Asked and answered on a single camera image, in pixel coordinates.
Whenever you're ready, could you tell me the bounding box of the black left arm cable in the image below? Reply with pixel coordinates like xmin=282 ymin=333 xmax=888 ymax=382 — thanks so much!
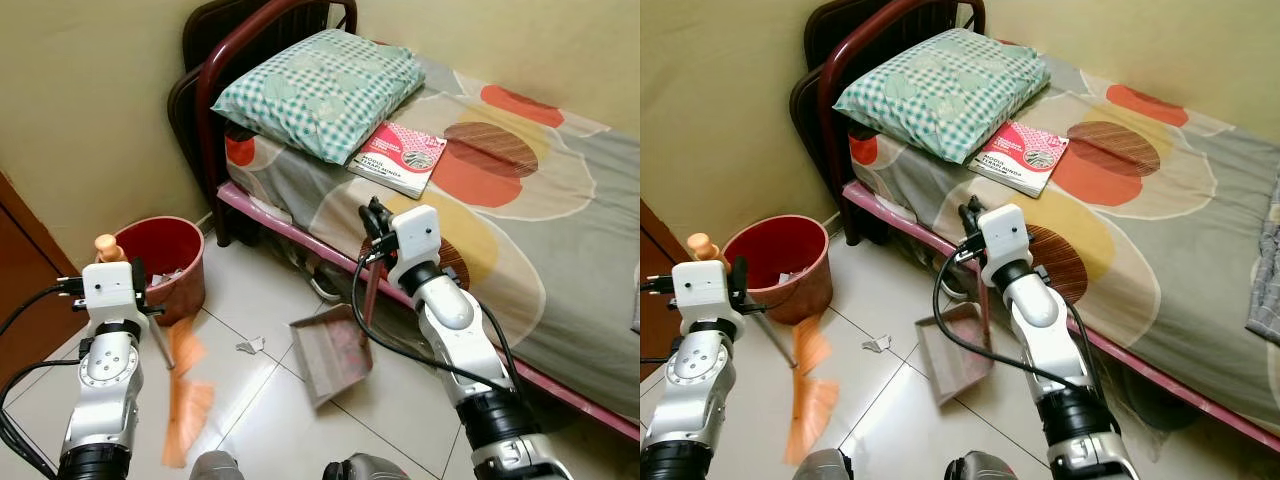
xmin=640 ymin=274 xmax=677 ymax=366
xmin=0 ymin=276 xmax=85 ymax=480

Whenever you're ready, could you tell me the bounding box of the green checked pillow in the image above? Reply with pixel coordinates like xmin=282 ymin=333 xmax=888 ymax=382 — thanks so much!
xmin=832 ymin=27 xmax=1052 ymax=165
xmin=211 ymin=28 xmax=427 ymax=166

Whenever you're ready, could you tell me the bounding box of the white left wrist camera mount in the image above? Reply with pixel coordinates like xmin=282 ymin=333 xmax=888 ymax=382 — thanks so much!
xmin=671 ymin=261 xmax=738 ymax=321
xmin=81 ymin=261 xmax=138 ymax=322

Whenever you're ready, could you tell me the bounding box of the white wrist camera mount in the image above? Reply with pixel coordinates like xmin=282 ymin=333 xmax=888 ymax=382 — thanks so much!
xmin=81 ymin=261 xmax=138 ymax=322
xmin=384 ymin=205 xmax=442 ymax=292
xmin=671 ymin=261 xmax=738 ymax=321
xmin=974 ymin=203 xmax=1035 ymax=292

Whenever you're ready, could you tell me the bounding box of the red and white book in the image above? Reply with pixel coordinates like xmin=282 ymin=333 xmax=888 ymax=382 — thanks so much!
xmin=965 ymin=120 xmax=1070 ymax=199
xmin=345 ymin=120 xmax=449 ymax=200

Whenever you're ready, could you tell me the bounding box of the grey checked cloth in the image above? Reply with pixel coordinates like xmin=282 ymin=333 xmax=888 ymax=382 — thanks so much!
xmin=1244 ymin=178 xmax=1280 ymax=347

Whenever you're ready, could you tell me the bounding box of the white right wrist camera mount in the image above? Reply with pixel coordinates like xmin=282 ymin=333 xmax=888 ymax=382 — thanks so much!
xmin=974 ymin=203 xmax=1035 ymax=292
xmin=384 ymin=205 xmax=442 ymax=292

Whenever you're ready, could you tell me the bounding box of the mattress with patterned grey sheet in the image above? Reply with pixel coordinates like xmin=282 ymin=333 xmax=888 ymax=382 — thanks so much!
xmin=224 ymin=42 xmax=641 ymax=422
xmin=846 ymin=42 xmax=1280 ymax=433

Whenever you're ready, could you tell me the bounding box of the red plastic bucket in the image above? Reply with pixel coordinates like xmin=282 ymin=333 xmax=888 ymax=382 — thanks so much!
xmin=721 ymin=213 xmax=835 ymax=327
xmin=114 ymin=215 xmax=207 ymax=327

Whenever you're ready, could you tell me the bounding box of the grey right robot leg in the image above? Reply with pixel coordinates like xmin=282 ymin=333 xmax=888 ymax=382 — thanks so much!
xmin=321 ymin=452 xmax=413 ymax=480
xmin=944 ymin=451 xmax=1013 ymax=480

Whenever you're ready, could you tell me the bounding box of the grey robot leg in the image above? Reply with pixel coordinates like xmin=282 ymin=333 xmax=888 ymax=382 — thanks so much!
xmin=944 ymin=451 xmax=1013 ymax=480
xmin=321 ymin=452 xmax=413 ymax=480
xmin=189 ymin=450 xmax=247 ymax=480
xmin=789 ymin=449 xmax=853 ymax=480

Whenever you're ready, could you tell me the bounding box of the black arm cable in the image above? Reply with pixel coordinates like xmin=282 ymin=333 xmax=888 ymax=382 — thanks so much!
xmin=640 ymin=274 xmax=677 ymax=366
xmin=351 ymin=248 xmax=525 ymax=399
xmin=933 ymin=246 xmax=1111 ymax=401
xmin=0 ymin=276 xmax=85 ymax=480

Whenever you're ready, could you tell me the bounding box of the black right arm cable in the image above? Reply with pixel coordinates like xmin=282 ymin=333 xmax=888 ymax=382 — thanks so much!
xmin=933 ymin=246 xmax=1111 ymax=401
xmin=351 ymin=248 xmax=525 ymax=399

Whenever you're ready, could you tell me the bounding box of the dark brown headboard panel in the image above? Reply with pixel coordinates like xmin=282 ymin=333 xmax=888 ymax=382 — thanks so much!
xmin=788 ymin=0 xmax=987 ymax=206
xmin=167 ymin=0 xmax=359 ymax=206

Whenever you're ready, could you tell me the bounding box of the orange bristle broom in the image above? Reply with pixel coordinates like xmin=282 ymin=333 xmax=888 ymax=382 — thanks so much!
xmin=94 ymin=234 xmax=217 ymax=470
xmin=687 ymin=232 xmax=842 ymax=467

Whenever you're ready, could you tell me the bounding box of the brown wooden door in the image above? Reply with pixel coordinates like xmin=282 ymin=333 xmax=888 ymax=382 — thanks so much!
xmin=0 ymin=172 xmax=64 ymax=386
xmin=640 ymin=198 xmax=693 ymax=383

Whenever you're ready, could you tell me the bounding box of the grey left robot leg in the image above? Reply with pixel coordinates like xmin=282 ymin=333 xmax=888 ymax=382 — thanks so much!
xmin=189 ymin=450 xmax=247 ymax=480
xmin=789 ymin=449 xmax=853 ymax=480

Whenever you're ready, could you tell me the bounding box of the dark red metal bed frame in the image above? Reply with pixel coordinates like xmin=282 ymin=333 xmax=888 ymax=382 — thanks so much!
xmin=816 ymin=0 xmax=1280 ymax=456
xmin=194 ymin=0 xmax=641 ymax=442

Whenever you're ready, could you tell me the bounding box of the brown dustpan with handle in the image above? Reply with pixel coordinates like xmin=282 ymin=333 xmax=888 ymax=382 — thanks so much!
xmin=289 ymin=262 xmax=381 ymax=410
xmin=916 ymin=262 xmax=998 ymax=407

